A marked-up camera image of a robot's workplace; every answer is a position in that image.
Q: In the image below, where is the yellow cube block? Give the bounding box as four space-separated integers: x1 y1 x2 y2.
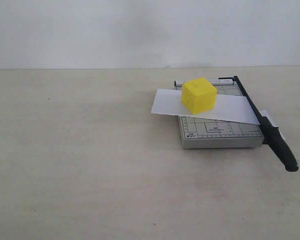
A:
181 77 217 115

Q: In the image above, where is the white paper strip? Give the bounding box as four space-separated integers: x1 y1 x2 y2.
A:
151 89 260 125

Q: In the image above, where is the black cutter blade lever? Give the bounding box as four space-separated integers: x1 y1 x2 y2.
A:
218 75 299 172

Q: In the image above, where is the grey paper cutter base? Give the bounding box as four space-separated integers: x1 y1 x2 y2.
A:
174 79 265 150

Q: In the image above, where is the white paper sheet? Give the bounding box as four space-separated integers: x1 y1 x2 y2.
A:
259 110 286 140

